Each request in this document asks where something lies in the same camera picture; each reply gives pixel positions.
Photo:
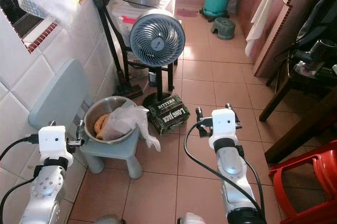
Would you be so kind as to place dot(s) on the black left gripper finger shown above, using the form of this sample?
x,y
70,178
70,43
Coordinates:
x,y
80,129
52,124

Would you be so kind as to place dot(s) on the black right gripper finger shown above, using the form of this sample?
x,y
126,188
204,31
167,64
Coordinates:
x,y
199,114
228,107

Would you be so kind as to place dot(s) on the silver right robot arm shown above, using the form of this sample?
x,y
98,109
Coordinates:
x,y
233,174

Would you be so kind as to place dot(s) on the orange bread in bowl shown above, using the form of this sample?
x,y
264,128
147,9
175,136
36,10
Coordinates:
x,y
100,125

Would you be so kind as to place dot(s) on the grey plastic child chair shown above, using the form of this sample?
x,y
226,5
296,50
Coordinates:
x,y
58,95

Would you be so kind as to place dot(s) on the green printed carton box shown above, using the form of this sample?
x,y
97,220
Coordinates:
x,y
169,112

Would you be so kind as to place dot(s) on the small steel bowl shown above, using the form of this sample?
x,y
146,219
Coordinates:
x,y
110,103

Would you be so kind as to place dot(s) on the clear plastic bag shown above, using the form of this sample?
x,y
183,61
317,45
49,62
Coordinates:
x,y
126,121

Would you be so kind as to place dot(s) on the dark wooden table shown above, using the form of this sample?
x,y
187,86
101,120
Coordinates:
x,y
303,129

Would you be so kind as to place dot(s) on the small green plastic stool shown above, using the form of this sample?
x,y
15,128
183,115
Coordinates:
x,y
223,28

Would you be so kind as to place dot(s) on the grey left robot foot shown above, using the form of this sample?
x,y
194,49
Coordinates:
x,y
106,220

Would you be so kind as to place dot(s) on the grey robot foot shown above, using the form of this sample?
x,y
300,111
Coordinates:
x,y
191,219
106,220

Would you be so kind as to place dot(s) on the grey round standing fan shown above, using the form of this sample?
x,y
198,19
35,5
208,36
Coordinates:
x,y
157,37

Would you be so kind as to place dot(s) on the pink kitchen cabinet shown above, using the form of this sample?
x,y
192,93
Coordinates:
x,y
281,34

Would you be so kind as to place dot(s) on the white hanging towel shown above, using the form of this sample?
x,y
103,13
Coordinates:
x,y
260,21

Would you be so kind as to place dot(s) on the grey right robot foot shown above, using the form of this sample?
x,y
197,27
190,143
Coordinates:
x,y
191,219

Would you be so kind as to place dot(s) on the black stick vacuum cleaner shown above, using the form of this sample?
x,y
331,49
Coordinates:
x,y
109,40

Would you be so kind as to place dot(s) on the red plastic stool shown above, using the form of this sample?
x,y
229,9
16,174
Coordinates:
x,y
308,161

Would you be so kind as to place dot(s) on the white plastic storage container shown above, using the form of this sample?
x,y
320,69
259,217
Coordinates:
x,y
121,19

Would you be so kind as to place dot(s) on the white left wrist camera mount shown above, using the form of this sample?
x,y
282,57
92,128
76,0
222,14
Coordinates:
x,y
53,142

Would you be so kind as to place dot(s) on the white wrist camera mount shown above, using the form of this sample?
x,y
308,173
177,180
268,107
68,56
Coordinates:
x,y
223,125
53,142

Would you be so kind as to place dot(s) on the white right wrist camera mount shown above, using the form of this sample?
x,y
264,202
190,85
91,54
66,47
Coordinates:
x,y
223,125

